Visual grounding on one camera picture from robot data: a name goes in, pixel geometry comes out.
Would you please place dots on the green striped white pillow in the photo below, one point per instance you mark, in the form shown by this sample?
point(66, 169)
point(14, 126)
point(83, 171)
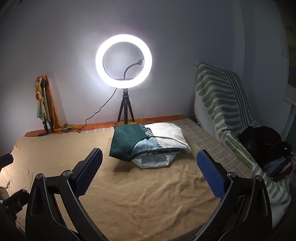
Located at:
point(222, 109)

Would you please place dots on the folded white garment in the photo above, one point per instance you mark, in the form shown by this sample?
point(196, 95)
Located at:
point(154, 160)

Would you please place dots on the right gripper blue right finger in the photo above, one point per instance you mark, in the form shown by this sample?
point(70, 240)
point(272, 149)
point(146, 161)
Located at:
point(244, 211)

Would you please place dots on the green white tree print shirt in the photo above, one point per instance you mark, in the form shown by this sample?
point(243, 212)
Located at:
point(130, 141)

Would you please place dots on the black mini tripod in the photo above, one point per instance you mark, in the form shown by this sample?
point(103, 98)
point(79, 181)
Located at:
point(125, 106)

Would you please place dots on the white ring light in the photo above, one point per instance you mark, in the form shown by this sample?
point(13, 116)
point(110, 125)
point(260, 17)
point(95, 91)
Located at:
point(123, 61)

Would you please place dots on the pile of dark clothes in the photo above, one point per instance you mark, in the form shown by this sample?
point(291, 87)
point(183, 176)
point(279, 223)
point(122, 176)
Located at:
point(273, 155)

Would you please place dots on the beige towel blanket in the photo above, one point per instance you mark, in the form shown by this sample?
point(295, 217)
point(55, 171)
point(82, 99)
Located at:
point(124, 201)

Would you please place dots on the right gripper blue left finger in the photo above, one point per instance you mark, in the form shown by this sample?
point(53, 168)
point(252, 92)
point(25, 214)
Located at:
point(54, 211)

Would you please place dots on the orange patterned scarf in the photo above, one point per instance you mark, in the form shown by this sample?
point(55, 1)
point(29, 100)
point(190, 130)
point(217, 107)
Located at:
point(41, 112)

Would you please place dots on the folded silver tripod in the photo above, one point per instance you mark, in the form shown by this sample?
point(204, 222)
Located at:
point(43, 88)

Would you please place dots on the orange patterned bed sheet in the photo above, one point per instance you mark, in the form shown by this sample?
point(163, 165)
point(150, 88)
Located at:
point(96, 126)

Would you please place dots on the checked beige bed cover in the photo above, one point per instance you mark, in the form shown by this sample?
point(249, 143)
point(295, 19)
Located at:
point(196, 135)

